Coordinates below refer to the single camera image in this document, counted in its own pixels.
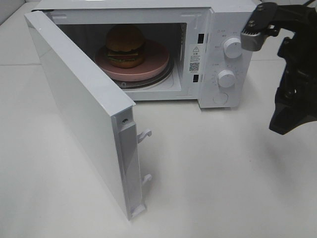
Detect upper white power knob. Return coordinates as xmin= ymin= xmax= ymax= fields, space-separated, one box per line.
xmin=223 ymin=37 xmax=242 ymax=59

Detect white microwave oven body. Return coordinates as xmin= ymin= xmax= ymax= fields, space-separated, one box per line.
xmin=31 ymin=0 xmax=256 ymax=108

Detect toy burger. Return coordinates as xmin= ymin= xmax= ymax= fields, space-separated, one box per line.
xmin=105 ymin=24 xmax=146 ymax=68

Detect glass microwave turntable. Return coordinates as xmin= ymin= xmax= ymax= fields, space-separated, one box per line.
xmin=113 ymin=59 xmax=174 ymax=90

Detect white microwave door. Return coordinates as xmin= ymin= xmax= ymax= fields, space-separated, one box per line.
xmin=25 ymin=11 xmax=152 ymax=219

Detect white warning label sticker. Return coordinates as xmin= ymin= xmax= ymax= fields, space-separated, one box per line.
xmin=188 ymin=44 xmax=205 ymax=73

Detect pink round plate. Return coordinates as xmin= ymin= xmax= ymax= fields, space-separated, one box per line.
xmin=94 ymin=40 xmax=170 ymax=82

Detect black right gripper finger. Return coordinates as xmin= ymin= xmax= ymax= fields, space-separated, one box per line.
xmin=269 ymin=86 xmax=317 ymax=135
xmin=240 ymin=2 xmax=279 ymax=51

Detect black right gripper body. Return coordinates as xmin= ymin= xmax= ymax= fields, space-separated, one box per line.
xmin=270 ymin=5 xmax=317 ymax=114

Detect round white door button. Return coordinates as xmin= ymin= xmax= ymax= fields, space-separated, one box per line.
xmin=213 ymin=93 xmax=228 ymax=105

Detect lower white timer knob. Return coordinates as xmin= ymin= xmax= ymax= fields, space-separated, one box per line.
xmin=218 ymin=69 xmax=236 ymax=88

